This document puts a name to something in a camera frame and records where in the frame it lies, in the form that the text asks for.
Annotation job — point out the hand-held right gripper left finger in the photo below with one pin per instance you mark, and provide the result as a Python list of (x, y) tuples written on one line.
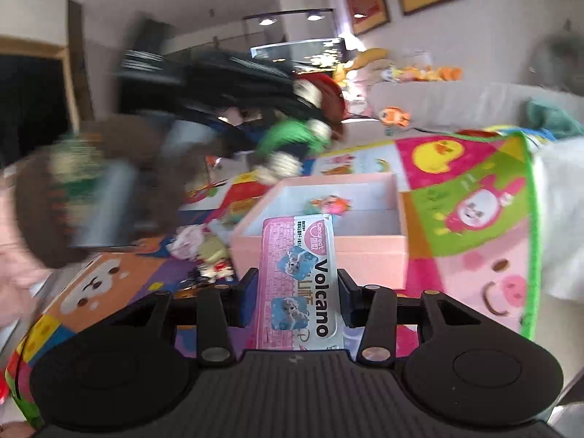
[(250, 297)]

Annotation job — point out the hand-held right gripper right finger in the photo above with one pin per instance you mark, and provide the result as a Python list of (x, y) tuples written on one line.
[(343, 299)]

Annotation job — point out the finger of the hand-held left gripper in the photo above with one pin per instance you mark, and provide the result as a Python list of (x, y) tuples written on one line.
[(237, 84)]

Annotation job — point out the pink cardboard box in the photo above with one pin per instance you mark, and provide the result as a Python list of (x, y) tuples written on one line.
[(365, 260)]

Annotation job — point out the pink snack packet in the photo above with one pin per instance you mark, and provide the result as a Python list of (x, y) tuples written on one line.
[(296, 283)]

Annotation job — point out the small red white toy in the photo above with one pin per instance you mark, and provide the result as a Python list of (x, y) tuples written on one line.
[(214, 260)]

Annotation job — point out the crochet doll with red hat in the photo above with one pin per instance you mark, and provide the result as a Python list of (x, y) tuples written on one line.
[(292, 132)]

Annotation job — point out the glass fish tank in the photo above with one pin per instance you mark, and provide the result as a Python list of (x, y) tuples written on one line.
[(301, 52)]

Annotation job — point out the small orange pink toy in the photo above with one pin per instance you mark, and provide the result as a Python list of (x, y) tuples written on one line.
[(331, 204)]

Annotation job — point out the pink patterned cloth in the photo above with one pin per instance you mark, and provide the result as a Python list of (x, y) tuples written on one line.
[(360, 93)]

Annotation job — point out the orange fish plush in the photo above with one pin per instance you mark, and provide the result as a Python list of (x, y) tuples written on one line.
[(394, 117)]

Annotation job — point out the colourful cartoon play mat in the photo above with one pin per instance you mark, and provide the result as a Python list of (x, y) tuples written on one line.
[(456, 169)]

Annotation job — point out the row of orange plush toys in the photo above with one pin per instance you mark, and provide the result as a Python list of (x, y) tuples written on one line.
[(429, 73)]

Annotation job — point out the grey sofa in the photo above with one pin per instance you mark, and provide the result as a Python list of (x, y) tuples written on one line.
[(456, 100)]

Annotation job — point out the white blanket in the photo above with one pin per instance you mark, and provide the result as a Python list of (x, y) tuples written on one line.
[(561, 214)]

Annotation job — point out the teal cloth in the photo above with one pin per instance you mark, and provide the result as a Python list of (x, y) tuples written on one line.
[(552, 118)]

